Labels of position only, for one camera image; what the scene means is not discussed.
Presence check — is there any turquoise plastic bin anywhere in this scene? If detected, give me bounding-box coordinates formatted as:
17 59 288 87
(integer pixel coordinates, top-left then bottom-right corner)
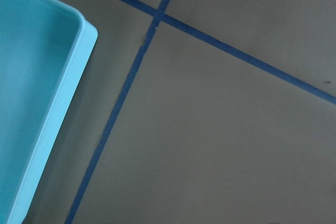
1 0 98 223

